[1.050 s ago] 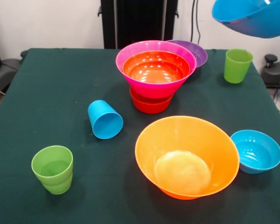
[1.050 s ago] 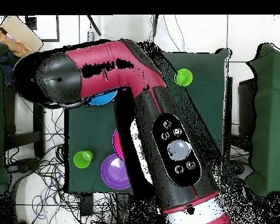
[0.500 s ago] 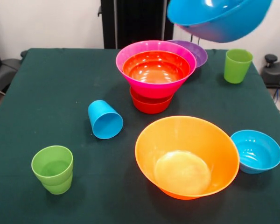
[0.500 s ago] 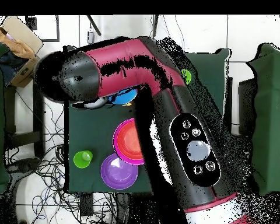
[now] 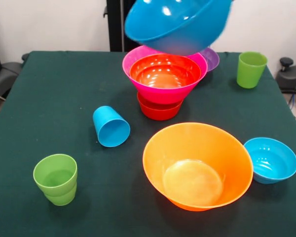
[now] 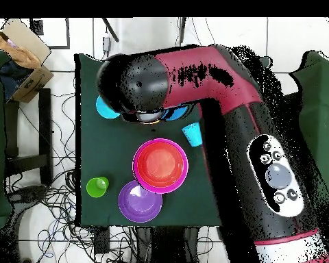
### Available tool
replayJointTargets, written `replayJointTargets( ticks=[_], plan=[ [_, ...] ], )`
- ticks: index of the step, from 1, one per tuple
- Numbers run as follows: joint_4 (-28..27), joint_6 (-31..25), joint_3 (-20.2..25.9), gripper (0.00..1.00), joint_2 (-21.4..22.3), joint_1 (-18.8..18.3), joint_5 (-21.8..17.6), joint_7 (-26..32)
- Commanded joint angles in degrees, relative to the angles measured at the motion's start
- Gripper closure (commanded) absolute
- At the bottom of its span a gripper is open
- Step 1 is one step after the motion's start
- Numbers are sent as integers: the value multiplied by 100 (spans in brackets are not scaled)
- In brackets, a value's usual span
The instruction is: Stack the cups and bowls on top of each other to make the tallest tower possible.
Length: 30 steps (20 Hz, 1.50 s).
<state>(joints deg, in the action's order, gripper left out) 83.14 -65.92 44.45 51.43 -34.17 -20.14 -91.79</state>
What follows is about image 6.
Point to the large red bowl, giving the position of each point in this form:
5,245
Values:
160,164

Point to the dark green table cloth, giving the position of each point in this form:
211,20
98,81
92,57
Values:
107,150

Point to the small light blue bowl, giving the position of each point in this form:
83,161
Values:
104,111

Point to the cardboard box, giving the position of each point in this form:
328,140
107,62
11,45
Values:
30,82

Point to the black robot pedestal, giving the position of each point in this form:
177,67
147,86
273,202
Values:
167,246

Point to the black square frame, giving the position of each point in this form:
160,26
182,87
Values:
68,35

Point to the black tripod leg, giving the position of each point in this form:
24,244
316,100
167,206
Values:
182,30
111,30

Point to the blue cup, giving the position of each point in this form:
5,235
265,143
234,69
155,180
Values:
193,135

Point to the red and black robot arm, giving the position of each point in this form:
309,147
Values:
235,82

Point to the black stool frame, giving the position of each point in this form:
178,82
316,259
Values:
45,123

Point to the purple bowl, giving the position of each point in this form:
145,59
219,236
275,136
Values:
139,205

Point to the grey power adapter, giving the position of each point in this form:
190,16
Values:
106,44

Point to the brown cloth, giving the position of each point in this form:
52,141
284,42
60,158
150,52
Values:
22,54

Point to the green cup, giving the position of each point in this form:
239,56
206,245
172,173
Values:
94,189

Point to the large pink bowl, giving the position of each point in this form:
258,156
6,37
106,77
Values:
164,191

